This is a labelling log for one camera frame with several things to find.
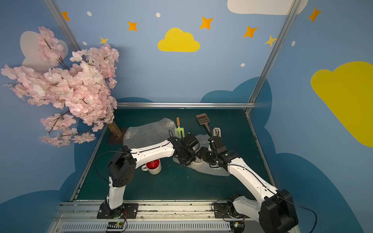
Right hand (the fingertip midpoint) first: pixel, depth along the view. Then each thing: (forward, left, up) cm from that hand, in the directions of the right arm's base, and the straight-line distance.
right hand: (202, 153), depth 84 cm
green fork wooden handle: (+25, +17, -12) cm, 33 cm away
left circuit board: (-37, +43, -14) cm, 58 cm away
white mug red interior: (-9, +28, -3) cm, 29 cm away
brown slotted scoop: (+38, -1, -12) cm, 40 cm away
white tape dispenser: (+22, -11, -9) cm, 26 cm away
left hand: (-2, +3, -4) cm, 5 cm away
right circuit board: (-32, -19, -14) cm, 40 cm away
